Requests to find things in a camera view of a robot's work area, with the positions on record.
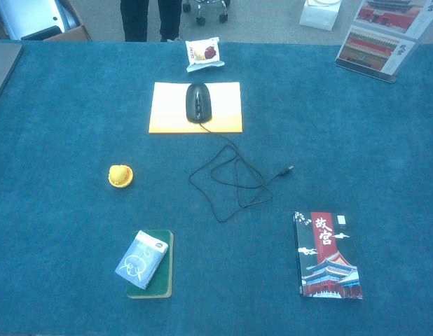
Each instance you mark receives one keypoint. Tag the black red palace book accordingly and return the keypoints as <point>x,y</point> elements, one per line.
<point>326,257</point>

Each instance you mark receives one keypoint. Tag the yellow egg tart toy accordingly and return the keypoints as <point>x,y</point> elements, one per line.
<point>120,176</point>

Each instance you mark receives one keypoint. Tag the cardboard box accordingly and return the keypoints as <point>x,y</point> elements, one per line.
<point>71,33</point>

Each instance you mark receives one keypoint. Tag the black computer mouse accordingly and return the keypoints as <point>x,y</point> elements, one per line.
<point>198,102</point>

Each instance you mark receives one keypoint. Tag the white box on floor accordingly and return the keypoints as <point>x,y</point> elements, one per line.
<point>318,15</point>

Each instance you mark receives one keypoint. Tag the yellow mouse pad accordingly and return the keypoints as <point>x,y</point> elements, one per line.
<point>167,115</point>

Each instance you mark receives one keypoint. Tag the grey laptop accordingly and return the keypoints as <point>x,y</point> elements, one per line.
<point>1,66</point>

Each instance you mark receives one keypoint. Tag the blue tissue pack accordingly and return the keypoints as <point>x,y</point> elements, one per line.
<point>141,259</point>

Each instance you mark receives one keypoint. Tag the green notebook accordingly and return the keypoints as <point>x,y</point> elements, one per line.
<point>165,273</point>

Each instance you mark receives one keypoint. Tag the person in black trousers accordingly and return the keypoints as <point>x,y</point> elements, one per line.
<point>146,19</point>

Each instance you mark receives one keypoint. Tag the white snack packet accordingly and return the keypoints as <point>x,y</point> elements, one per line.
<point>202,54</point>

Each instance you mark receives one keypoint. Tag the office chair wheel base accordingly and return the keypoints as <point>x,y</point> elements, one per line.
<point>207,10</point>

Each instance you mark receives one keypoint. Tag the white device in box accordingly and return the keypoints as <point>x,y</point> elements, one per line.
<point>27,17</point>

